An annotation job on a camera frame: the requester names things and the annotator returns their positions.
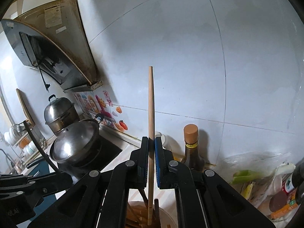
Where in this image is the light wooden chopstick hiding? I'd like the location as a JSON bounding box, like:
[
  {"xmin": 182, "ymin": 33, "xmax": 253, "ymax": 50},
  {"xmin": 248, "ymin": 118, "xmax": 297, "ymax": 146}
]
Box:
[{"xmin": 147, "ymin": 66, "xmax": 156, "ymax": 226}]

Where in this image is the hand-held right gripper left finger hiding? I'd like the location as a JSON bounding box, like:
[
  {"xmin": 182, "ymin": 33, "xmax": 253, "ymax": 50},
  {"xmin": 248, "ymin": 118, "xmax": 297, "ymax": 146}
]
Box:
[{"xmin": 27, "ymin": 136, "xmax": 150, "ymax": 228}]

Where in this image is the black pan handle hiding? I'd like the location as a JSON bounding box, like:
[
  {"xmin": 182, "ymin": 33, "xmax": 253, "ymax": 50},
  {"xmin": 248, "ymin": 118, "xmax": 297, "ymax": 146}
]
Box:
[{"xmin": 26, "ymin": 156, "xmax": 46, "ymax": 169}]

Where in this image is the white plastic bottle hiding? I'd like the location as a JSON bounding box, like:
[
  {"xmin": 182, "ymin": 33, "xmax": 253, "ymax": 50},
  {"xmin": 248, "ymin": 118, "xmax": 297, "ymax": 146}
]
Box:
[{"xmin": 155, "ymin": 132, "xmax": 174, "ymax": 151}]

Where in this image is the jar with brown lid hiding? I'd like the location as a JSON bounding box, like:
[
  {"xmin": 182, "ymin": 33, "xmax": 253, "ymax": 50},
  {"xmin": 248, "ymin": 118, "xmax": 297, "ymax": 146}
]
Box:
[{"xmin": 268, "ymin": 191, "xmax": 289, "ymax": 213}]

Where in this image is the cartoon wall sticker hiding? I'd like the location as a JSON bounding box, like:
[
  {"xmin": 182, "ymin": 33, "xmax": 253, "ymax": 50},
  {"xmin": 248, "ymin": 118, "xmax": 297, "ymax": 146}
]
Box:
[{"xmin": 73, "ymin": 90, "xmax": 129, "ymax": 131}]

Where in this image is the range hood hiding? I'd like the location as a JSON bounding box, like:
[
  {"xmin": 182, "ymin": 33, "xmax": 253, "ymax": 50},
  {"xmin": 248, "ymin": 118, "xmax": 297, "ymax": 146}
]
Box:
[{"xmin": 1, "ymin": 0, "xmax": 104, "ymax": 93}]

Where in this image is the steel pot with lid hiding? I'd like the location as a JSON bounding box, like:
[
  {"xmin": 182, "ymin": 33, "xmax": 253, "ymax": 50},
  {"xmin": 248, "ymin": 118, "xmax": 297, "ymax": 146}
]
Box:
[{"xmin": 44, "ymin": 94, "xmax": 80, "ymax": 134}]

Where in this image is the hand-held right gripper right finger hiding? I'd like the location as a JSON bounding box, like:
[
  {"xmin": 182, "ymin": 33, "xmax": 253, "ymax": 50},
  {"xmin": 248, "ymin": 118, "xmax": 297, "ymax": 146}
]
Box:
[{"xmin": 154, "ymin": 136, "xmax": 276, "ymax": 228}]

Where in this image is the blue cabinet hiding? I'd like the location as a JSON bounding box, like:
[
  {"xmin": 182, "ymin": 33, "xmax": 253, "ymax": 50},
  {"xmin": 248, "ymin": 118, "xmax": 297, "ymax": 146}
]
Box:
[{"xmin": 26, "ymin": 163, "xmax": 58, "ymax": 205}]

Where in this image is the clear plastic bag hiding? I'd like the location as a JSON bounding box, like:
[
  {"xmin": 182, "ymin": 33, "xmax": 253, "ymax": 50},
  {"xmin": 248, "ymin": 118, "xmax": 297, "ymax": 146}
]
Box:
[{"xmin": 218, "ymin": 151, "xmax": 298, "ymax": 211}]

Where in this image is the brown sauce bottle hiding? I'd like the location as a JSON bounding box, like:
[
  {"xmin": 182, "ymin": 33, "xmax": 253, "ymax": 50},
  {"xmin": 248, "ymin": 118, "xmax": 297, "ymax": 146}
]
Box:
[{"xmin": 181, "ymin": 124, "xmax": 206, "ymax": 171}]

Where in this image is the black wok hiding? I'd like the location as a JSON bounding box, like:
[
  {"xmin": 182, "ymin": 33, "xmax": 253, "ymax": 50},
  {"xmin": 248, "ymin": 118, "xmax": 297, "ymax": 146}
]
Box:
[{"xmin": 56, "ymin": 113, "xmax": 105, "ymax": 174}]

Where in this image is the green celery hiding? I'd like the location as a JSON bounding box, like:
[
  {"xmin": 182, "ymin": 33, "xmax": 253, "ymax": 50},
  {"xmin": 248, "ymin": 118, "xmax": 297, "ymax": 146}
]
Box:
[{"xmin": 231, "ymin": 169, "xmax": 269, "ymax": 185}]

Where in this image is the green label bottle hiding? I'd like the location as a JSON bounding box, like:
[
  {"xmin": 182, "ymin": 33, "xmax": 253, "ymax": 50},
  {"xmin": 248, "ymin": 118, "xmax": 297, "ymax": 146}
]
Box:
[{"xmin": 281, "ymin": 171, "xmax": 297, "ymax": 194}]

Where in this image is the wooden cutting board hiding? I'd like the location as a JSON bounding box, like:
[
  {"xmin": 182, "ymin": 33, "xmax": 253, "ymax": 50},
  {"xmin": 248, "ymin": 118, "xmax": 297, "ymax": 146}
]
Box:
[{"xmin": 16, "ymin": 88, "xmax": 36, "ymax": 127}]

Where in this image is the dish rack with bowls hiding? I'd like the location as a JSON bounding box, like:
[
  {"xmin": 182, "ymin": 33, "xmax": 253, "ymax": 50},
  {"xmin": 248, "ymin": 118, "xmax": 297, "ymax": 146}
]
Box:
[{"xmin": 3, "ymin": 121, "xmax": 51, "ymax": 167}]

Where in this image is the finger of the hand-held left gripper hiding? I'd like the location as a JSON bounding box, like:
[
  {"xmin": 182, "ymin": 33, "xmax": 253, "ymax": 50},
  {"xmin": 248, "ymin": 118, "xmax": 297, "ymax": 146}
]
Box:
[{"xmin": 0, "ymin": 172, "xmax": 73, "ymax": 208}]

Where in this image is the steel wok lid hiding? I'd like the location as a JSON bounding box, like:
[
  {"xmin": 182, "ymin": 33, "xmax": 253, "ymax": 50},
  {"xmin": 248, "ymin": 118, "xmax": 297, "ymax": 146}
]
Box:
[{"xmin": 49, "ymin": 121, "xmax": 100, "ymax": 165}]

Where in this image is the large orange packet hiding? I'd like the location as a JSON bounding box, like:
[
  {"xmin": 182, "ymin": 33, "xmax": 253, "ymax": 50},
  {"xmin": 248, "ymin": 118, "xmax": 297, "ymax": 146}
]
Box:
[{"xmin": 270, "ymin": 201, "xmax": 300, "ymax": 220}]

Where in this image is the faucet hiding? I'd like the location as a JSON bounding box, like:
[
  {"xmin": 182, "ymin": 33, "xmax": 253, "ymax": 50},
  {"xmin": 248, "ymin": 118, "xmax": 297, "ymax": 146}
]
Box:
[{"xmin": 0, "ymin": 148, "xmax": 15, "ymax": 172}]

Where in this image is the cream chopstick holder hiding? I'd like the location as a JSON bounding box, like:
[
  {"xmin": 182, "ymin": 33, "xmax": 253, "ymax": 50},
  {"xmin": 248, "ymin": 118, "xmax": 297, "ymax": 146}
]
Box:
[{"xmin": 127, "ymin": 201, "xmax": 177, "ymax": 228}]

